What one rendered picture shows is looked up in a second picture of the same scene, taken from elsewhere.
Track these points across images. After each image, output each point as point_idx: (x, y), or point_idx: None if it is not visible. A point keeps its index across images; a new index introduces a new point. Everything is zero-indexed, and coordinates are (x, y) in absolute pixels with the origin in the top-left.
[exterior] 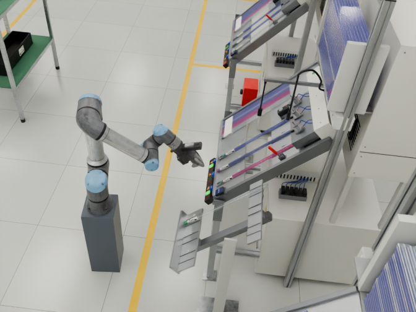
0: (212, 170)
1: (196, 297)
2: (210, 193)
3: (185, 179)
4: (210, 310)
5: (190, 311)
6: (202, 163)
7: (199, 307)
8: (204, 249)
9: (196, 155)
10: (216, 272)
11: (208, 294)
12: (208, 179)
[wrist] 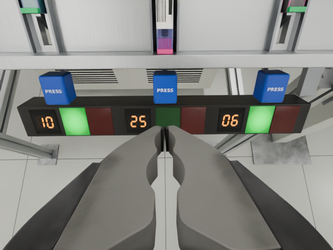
0: (113, 112)
1: (255, 167)
2: (275, 104)
3: (15, 222)
4: (271, 145)
5: (279, 172)
6: (178, 132)
7: (272, 161)
8: (172, 165)
9: (114, 225)
10: (210, 142)
11: (248, 151)
12: (168, 124)
